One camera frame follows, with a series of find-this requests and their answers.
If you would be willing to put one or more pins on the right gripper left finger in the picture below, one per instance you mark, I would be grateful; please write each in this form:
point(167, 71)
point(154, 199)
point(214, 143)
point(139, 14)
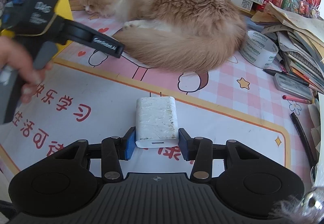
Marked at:
point(113, 150)

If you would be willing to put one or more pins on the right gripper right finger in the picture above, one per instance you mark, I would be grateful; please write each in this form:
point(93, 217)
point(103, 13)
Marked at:
point(199, 150)

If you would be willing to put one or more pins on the white charger plug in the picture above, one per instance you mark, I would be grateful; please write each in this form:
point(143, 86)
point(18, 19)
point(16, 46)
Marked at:
point(156, 122)

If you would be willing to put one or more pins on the person's left hand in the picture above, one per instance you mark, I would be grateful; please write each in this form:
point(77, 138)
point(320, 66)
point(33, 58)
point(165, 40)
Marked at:
point(15, 55)

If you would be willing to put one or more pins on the yellow cardboard box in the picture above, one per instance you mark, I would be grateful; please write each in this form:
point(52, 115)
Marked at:
point(62, 12)

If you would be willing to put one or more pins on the pink checked tablecloth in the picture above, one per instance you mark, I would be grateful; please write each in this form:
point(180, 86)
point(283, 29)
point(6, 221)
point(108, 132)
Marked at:
point(88, 95)

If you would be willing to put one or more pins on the black pen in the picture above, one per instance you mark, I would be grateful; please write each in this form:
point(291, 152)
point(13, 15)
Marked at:
point(303, 139)

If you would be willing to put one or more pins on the red pencil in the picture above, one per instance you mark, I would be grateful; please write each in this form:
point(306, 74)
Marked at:
point(296, 99)

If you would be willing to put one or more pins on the grey pencil case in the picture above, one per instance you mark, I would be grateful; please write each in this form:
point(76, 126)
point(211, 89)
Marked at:
point(287, 85)

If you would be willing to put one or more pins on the white tape roll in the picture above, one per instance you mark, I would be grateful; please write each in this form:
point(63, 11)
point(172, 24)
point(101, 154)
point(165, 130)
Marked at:
point(258, 49)

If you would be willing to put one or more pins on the orange fluffy cat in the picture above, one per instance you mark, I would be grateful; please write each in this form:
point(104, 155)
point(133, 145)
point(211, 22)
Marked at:
point(177, 35)

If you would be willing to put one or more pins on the pile of papers and books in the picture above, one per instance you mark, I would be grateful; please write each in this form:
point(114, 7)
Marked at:
point(300, 41)

